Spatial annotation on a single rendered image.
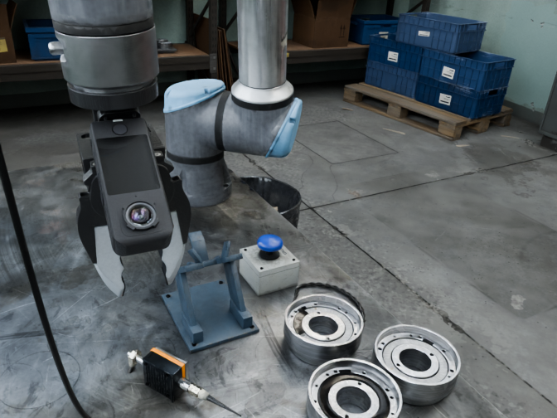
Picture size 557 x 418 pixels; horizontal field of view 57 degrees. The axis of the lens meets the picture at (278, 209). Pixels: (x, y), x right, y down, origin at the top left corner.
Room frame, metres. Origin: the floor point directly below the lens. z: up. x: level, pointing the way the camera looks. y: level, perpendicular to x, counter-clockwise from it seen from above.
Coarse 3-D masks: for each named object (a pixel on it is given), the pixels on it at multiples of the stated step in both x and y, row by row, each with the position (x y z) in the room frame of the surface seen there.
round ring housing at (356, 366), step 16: (320, 368) 0.45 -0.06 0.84; (336, 368) 0.46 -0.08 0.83; (352, 368) 0.46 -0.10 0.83; (368, 368) 0.46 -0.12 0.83; (320, 384) 0.43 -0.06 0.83; (336, 384) 0.43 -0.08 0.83; (352, 384) 0.44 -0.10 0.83; (384, 384) 0.44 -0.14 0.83; (336, 400) 0.41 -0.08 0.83; (352, 400) 0.43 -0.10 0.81; (368, 400) 0.42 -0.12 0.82; (400, 400) 0.41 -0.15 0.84; (320, 416) 0.38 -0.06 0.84; (352, 416) 0.39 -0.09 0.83; (368, 416) 0.39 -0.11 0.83
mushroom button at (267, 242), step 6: (258, 240) 0.68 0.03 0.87; (264, 240) 0.67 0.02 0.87; (270, 240) 0.67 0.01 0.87; (276, 240) 0.67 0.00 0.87; (258, 246) 0.67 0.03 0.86; (264, 246) 0.66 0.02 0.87; (270, 246) 0.66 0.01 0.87; (276, 246) 0.66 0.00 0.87; (282, 246) 0.67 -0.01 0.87; (270, 252) 0.67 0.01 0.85
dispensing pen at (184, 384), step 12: (132, 360) 0.46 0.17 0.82; (144, 360) 0.44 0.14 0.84; (156, 360) 0.44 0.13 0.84; (168, 360) 0.44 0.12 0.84; (144, 372) 0.44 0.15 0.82; (156, 372) 0.43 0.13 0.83; (168, 372) 0.42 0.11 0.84; (180, 372) 0.43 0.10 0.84; (156, 384) 0.43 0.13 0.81; (168, 384) 0.42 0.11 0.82; (180, 384) 0.42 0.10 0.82; (192, 384) 0.42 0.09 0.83; (168, 396) 0.42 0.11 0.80; (204, 396) 0.41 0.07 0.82; (228, 408) 0.40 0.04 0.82
